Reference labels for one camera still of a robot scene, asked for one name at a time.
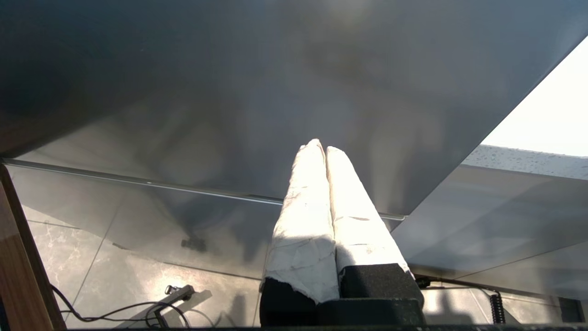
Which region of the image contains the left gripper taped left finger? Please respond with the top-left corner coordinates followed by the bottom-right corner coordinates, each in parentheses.
top-left (260, 139), bottom-right (340, 328)

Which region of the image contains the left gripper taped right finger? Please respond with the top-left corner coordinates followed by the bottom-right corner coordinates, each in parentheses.
top-left (325, 146), bottom-right (425, 314)

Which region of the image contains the stainless steel under-counter cabinet front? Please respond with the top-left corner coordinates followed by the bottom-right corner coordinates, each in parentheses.
top-left (390, 163), bottom-right (588, 302)

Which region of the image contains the stainless steel refrigerator drawer front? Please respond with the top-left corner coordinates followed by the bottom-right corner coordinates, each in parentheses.
top-left (2, 159), bottom-right (407, 282)

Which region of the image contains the large stainless steel refrigerator door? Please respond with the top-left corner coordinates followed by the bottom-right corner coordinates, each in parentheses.
top-left (0, 0), bottom-right (588, 220)

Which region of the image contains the small black box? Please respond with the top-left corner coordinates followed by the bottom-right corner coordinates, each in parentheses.
top-left (558, 298), bottom-right (585, 322)

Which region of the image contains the brown wooden panel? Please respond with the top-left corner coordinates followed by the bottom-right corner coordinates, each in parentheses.
top-left (0, 163), bottom-right (68, 331)

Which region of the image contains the grey metal floor bracket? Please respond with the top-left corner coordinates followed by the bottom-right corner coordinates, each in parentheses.
top-left (154, 285), bottom-right (196, 328)

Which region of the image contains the black coiled cable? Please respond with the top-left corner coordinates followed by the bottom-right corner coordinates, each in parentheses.
top-left (413, 276), bottom-right (506, 325)

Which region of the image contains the black floor cable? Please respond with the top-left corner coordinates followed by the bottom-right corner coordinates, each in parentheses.
top-left (50, 285), bottom-right (191, 329)

